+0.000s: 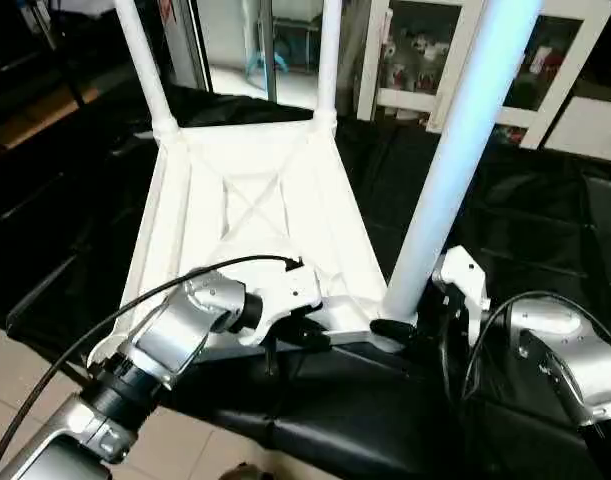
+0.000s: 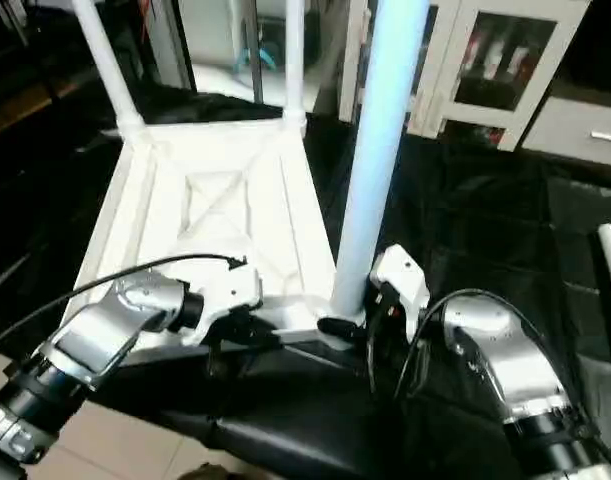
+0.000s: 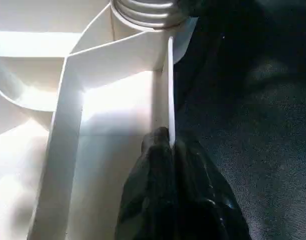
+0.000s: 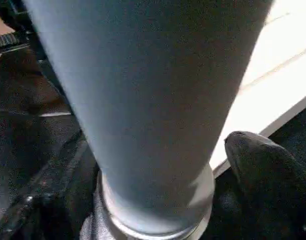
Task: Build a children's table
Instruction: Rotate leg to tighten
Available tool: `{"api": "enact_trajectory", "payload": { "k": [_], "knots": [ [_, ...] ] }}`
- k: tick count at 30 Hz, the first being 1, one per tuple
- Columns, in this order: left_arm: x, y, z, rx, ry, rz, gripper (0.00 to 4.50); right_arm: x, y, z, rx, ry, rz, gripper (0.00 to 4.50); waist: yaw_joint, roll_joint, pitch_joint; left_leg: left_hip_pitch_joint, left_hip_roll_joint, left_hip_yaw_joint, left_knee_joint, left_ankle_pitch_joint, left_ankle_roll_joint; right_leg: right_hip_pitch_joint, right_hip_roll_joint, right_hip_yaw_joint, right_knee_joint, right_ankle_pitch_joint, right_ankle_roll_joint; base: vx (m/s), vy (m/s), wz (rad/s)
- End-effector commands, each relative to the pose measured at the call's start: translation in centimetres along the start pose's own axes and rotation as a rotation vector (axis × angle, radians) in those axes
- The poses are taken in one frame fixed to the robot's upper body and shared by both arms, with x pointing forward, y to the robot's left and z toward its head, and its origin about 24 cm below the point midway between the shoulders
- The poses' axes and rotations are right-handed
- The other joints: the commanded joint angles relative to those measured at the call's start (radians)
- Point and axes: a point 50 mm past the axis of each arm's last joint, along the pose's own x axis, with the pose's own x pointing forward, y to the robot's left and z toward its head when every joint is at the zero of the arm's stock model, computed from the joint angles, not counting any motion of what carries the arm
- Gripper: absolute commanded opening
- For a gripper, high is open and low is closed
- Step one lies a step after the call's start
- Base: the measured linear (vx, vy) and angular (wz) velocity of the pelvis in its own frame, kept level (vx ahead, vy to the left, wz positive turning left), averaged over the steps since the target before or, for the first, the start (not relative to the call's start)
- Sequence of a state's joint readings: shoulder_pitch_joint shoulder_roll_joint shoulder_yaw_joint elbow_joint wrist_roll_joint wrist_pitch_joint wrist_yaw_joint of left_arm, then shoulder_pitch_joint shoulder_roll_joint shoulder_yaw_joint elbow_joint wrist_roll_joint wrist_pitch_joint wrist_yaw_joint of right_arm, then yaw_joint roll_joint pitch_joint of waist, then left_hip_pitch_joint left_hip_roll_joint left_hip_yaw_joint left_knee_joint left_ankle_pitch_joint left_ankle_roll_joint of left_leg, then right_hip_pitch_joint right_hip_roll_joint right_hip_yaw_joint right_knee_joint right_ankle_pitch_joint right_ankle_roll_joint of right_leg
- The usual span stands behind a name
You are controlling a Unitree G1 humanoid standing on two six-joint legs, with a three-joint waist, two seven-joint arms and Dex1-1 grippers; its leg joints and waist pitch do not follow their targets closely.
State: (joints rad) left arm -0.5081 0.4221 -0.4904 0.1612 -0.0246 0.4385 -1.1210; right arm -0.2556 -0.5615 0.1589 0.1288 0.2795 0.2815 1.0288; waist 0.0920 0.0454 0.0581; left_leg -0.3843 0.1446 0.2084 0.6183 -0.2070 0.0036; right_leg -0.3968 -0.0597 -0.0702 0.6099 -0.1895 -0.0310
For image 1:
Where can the white glass door cabinet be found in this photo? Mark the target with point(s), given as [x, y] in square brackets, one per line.
[415, 60]

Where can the white drawer unit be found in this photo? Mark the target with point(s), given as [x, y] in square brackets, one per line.
[595, 130]

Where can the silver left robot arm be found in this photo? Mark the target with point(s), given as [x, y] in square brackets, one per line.
[165, 340]

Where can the white plastic table top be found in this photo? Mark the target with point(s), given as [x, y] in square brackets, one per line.
[255, 200]

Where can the black table mat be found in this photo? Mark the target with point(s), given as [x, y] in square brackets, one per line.
[55, 200]

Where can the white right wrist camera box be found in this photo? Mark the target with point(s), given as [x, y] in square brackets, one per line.
[463, 285]

